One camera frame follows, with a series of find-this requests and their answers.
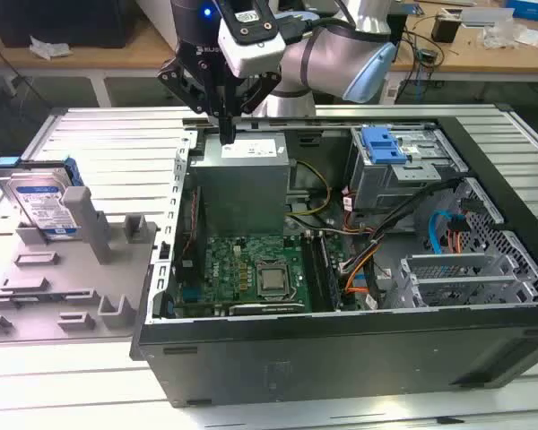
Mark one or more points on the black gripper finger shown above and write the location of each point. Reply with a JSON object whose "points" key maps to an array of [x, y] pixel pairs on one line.
{"points": [[260, 92], [168, 77]]}

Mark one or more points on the hard disk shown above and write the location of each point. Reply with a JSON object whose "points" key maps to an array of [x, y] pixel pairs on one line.
{"points": [[40, 206]]}

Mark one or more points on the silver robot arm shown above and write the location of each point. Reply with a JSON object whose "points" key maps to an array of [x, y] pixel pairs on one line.
{"points": [[323, 58]]}

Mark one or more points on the silver metal disk bay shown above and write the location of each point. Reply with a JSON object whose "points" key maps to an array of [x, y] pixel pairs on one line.
{"points": [[448, 259]]}

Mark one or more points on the big white box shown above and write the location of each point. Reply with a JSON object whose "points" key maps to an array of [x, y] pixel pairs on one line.
{"points": [[163, 11]]}

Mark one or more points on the wooden desk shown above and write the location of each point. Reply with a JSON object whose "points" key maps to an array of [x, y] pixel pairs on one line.
{"points": [[116, 56]]}

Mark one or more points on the gray power supply unit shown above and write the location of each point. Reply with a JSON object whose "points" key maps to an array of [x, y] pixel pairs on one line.
{"points": [[242, 197]]}

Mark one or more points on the large black box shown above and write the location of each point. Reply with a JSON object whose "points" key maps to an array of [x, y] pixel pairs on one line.
{"points": [[72, 22]]}

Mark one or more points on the crumpled white paper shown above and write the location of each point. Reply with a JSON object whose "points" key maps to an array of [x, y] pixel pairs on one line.
{"points": [[49, 47]]}

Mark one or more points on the blue plastic drive latch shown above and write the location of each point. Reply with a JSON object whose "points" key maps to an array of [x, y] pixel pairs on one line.
{"points": [[383, 148]]}

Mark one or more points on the black square box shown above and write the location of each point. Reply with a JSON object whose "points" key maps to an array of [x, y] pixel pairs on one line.
{"points": [[399, 27]]}

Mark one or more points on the silver optical drive cage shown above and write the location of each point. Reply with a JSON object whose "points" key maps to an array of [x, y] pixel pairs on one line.
{"points": [[385, 188]]}

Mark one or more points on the green motherboard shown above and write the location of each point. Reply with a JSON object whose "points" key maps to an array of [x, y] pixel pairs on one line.
{"points": [[233, 269]]}

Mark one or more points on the silver CPU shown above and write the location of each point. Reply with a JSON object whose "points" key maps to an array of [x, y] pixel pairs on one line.
{"points": [[272, 278]]}

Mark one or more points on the black RAM slot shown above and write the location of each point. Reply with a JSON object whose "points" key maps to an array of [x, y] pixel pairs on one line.
{"points": [[323, 273], [309, 273], [316, 273]]}

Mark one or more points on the RAM stick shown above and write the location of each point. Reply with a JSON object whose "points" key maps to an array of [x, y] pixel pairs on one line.
{"points": [[331, 273]]}

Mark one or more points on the small black box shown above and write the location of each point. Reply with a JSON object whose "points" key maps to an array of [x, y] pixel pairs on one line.
{"points": [[445, 29]]}

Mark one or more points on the CPU socket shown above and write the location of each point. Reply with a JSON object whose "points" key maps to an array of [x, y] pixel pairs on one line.
{"points": [[273, 295]]}

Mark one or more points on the black graphics card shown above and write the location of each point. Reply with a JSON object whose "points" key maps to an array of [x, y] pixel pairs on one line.
{"points": [[269, 308]]}

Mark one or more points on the gray parts rack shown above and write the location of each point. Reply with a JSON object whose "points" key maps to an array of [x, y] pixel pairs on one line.
{"points": [[63, 286]]}

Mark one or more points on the gray flat tray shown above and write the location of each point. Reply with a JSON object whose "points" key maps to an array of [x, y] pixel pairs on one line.
{"points": [[484, 17]]}

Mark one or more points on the clear plastic bag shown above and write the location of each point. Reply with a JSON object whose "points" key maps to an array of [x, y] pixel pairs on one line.
{"points": [[502, 36]]}

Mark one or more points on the black PC case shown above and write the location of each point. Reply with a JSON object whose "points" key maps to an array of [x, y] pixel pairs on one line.
{"points": [[341, 358]]}

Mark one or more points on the blue cardboard box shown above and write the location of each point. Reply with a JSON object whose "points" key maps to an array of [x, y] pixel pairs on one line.
{"points": [[533, 9]]}

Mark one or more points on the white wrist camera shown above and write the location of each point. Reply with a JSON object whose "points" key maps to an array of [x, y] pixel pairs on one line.
{"points": [[255, 58]]}

